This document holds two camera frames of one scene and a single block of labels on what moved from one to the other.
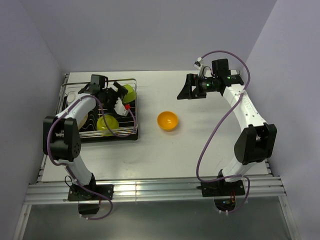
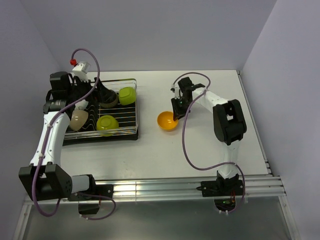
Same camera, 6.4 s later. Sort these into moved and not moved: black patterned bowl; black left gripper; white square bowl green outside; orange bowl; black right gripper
Moved: black right gripper; black patterned bowl; black left gripper
Not moved: orange bowl; white square bowl green outside
